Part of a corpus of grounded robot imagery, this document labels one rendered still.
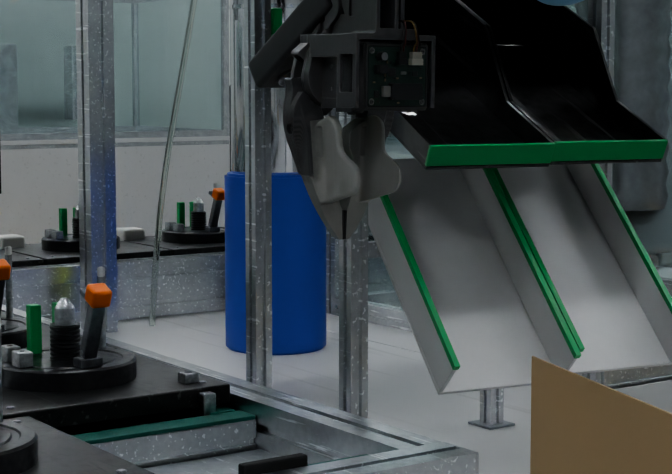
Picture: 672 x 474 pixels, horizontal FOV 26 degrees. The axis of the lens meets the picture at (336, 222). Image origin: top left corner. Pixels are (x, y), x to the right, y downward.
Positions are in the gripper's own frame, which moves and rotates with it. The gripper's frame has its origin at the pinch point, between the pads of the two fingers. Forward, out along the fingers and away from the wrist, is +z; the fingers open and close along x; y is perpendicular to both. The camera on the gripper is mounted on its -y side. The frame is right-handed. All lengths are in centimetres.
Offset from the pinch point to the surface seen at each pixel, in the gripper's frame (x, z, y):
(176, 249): 63, 20, -140
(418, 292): 18.6, 8.5, -13.6
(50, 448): -15.3, 19.2, -18.1
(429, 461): 9.7, 19.9, -0.5
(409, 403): 50, 30, -54
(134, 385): 1.7, 19.3, -36.6
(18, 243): 41, 20, -160
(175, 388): 4.3, 19.3, -33.0
